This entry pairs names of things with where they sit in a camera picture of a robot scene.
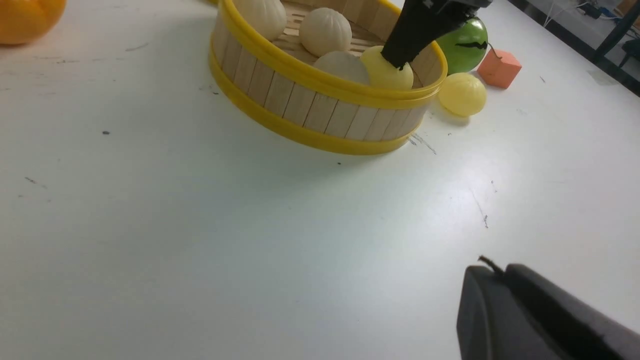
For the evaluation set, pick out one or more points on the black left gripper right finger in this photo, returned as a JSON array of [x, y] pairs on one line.
[[514, 313]]

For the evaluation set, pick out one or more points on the orange foam cube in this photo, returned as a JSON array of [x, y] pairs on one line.
[[499, 68]]

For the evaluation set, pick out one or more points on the yellow rimmed bamboo steamer tray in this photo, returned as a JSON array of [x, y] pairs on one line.
[[275, 84]]

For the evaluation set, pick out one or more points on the green toy watermelon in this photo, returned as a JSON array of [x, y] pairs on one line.
[[465, 47]]

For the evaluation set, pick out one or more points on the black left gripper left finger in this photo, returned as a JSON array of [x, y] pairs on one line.
[[423, 21]]

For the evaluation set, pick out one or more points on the white bun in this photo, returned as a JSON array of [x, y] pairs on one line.
[[267, 17], [325, 30], [344, 65]]

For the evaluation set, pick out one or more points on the yellow bun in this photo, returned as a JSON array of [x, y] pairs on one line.
[[383, 74], [462, 94]]

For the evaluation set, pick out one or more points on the orange toy tangerine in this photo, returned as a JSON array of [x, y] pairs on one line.
[[25, 21]]

